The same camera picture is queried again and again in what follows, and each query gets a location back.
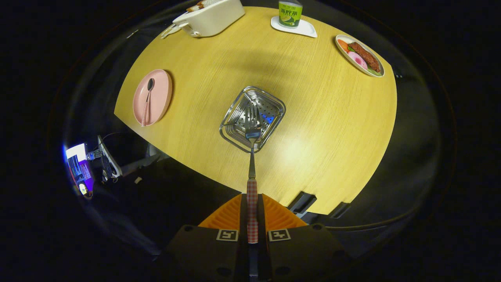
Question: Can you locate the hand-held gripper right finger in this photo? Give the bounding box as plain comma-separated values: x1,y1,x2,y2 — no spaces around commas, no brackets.
257,193,353,282

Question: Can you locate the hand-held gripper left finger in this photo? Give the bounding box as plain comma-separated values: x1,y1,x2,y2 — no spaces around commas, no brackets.
159,193,249,282

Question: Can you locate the checkered handle fork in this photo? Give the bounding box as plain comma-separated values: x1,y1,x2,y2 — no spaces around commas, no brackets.
245,112,262,244

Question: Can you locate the checkered handle spoon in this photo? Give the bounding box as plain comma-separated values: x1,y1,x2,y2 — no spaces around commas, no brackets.
141,78,155,127

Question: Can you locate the white edged flat device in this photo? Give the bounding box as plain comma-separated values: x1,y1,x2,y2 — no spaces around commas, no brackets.
97,135,123,179

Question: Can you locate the pink plate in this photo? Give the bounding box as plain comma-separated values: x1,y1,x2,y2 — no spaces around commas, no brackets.
133,69,173,127

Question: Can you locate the white plate with food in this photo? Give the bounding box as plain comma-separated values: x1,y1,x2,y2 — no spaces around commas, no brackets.
335,34,385,78

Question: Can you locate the white coaster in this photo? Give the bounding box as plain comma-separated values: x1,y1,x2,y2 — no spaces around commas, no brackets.
270,16,318,38

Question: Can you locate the white bread holder box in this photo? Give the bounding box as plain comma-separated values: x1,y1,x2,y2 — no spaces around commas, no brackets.
172,0,246,38

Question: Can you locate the green tea bottle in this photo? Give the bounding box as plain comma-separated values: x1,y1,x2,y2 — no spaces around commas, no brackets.
278,0,303,29

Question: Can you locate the brown bread slice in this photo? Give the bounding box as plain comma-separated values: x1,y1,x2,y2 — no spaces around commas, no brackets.
186,0,214,11

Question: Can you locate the black table bracket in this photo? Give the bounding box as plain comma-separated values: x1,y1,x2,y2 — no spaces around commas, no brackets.
328,202,351,219
288,192,317,214

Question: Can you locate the metal wire basket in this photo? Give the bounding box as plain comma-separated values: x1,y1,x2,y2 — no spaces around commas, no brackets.
219,86,286,153

